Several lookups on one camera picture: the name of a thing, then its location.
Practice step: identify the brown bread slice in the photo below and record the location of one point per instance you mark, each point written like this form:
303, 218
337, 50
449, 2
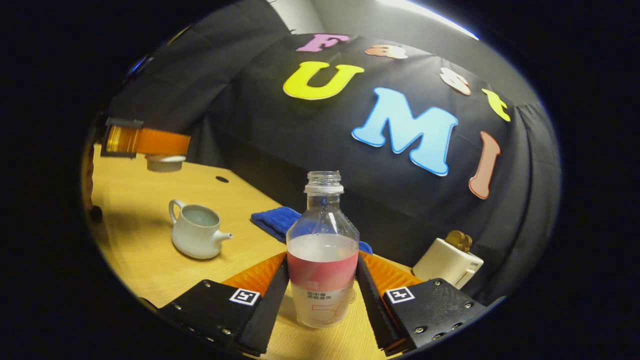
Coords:
459, 241

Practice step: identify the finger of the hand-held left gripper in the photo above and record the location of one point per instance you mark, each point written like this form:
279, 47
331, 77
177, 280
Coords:
160, 141

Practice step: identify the white toaster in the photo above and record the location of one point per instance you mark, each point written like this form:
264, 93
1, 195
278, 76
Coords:
442, 262

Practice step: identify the clear water bottle pink label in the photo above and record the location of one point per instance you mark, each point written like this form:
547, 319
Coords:
322, 270

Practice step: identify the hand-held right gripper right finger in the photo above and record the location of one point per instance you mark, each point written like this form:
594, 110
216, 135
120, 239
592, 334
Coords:
375, 310

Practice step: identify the white teacup lid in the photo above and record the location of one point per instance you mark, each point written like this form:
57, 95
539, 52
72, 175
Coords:
165, 163

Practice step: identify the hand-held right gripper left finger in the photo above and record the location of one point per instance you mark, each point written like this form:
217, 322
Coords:
260, 315

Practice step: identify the blue towel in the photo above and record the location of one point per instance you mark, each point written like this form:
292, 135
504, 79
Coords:
275, 222

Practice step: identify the black backdrop cloth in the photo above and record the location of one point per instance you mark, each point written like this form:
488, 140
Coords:
280, 145

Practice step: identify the white ceramic teacup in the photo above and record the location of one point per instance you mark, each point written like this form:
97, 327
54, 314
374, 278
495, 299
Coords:
192, 237

